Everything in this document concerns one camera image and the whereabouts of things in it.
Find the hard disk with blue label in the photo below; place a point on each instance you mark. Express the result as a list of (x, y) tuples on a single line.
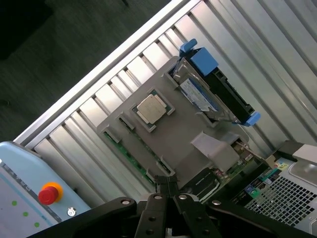
[(198, 94)]

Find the silver CPU chip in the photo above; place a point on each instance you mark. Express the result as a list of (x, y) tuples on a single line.
[(152, 109)]

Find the red emergency stop button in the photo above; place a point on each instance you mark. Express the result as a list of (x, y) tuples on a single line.
[(48, 194)]

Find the light blue control box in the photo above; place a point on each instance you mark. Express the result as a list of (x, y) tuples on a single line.
[(22, 173)]

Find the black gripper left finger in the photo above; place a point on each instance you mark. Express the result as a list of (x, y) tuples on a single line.
[(151, 213)]

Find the green RAM stick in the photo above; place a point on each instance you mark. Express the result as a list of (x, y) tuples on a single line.
[(128, 155), (165, 167)]

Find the silver key switch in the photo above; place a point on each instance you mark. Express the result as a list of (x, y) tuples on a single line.
[(71, 211)]

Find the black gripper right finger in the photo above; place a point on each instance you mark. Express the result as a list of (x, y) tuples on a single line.
[(190, 215)]

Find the black PC case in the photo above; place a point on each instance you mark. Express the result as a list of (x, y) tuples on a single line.
[(282, 198)]

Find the blue and black disk caddy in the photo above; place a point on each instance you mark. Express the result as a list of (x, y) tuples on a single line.
[(223, 84)]

